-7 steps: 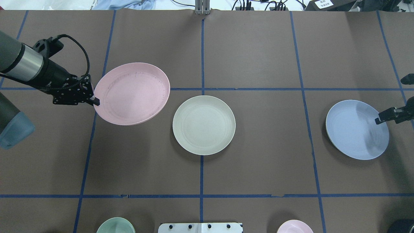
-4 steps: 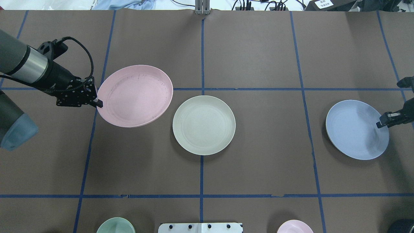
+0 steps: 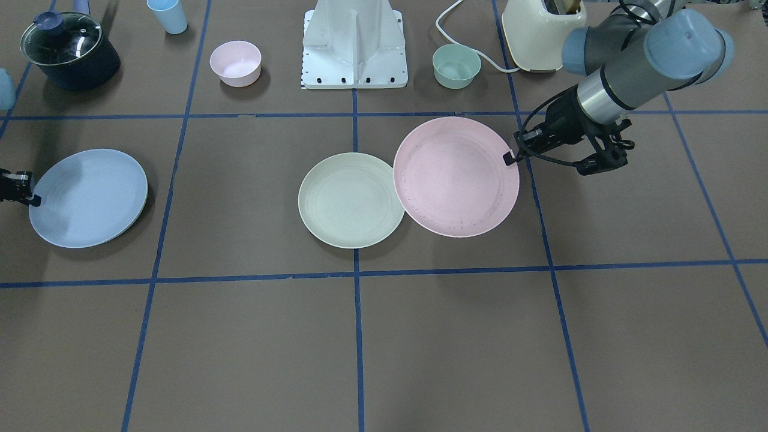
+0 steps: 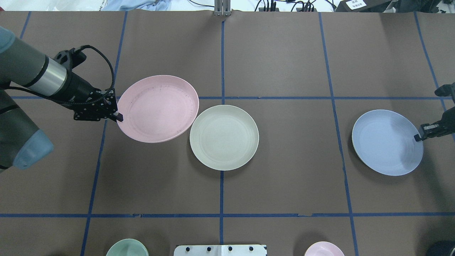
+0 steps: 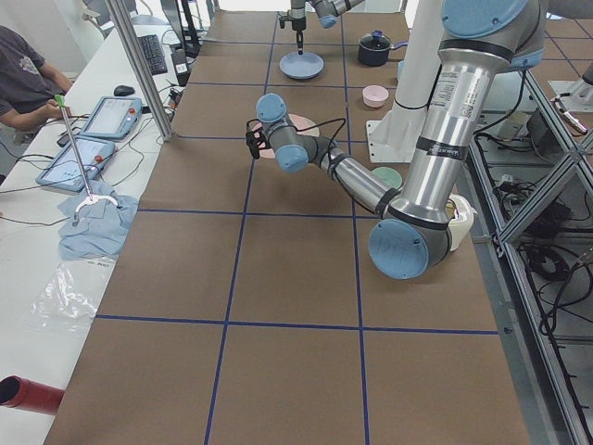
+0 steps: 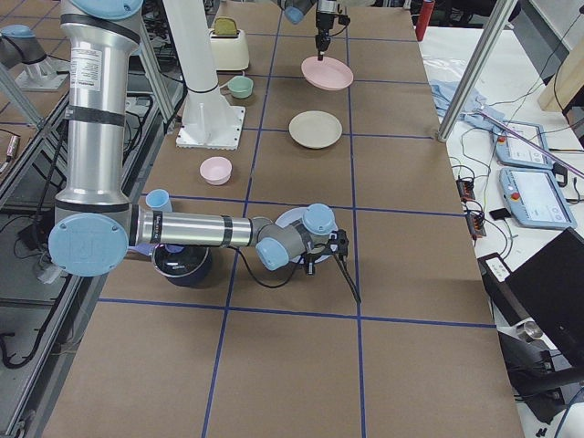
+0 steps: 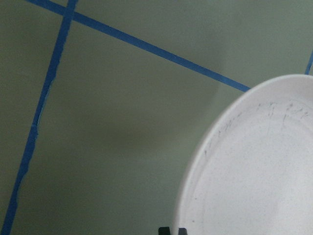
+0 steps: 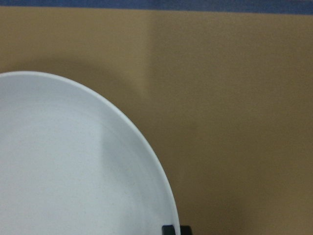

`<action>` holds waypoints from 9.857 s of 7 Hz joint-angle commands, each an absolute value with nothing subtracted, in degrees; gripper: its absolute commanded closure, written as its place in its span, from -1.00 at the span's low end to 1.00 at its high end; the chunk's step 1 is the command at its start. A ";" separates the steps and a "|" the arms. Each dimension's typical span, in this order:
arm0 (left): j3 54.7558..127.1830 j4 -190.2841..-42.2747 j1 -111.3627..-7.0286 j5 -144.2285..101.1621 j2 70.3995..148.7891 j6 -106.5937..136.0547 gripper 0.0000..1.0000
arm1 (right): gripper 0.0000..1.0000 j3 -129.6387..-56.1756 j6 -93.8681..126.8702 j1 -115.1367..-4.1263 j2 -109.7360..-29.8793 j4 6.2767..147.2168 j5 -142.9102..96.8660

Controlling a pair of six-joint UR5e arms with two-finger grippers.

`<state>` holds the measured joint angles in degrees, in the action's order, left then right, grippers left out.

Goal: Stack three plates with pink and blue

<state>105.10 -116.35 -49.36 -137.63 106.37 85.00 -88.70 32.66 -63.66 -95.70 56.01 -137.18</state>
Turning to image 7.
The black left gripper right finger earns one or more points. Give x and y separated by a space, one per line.
182 231

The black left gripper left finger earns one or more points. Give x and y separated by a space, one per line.
163 231

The pink plate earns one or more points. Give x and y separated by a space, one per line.
252 173

